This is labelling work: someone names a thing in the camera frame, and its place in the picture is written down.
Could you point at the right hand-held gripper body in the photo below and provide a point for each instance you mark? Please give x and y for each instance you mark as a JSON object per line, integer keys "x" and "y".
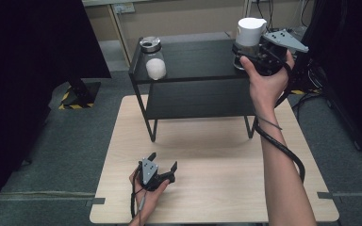
{"x": 276, "y": 50}

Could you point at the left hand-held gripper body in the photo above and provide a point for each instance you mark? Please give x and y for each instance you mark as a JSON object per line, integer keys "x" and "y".
{"x": 149, "y": 175}

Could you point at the black two-tier shelf rack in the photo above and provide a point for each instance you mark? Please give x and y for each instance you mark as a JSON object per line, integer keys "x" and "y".
{"x": 201, "y": 62}

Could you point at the glass jar with silver lid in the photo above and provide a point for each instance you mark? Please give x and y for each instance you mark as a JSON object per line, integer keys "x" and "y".
{"x": 154, "y": 61}

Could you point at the person's left hand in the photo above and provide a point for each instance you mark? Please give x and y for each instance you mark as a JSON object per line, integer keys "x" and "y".
{"x": 149, "y": 201}

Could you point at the person's right hand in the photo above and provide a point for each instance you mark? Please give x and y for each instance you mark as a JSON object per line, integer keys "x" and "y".
{"x": 268, "y": 88}

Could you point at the black equipment rack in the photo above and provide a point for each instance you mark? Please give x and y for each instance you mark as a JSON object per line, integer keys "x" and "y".
{"x": 348, "y": 78}

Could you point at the black stand base striped tape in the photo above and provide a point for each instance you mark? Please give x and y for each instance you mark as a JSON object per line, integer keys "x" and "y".
{"x": 80, "y": 95}

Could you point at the grey floor tape strip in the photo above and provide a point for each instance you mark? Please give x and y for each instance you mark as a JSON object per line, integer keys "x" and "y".
{"x": 44, "y": 194}

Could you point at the black curtain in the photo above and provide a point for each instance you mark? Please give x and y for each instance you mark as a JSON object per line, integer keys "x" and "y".
{"x": 28, "y": 78}

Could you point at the white wall power outlet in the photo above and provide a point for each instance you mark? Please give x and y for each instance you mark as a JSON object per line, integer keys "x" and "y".
{"x": 124, "y": 8}

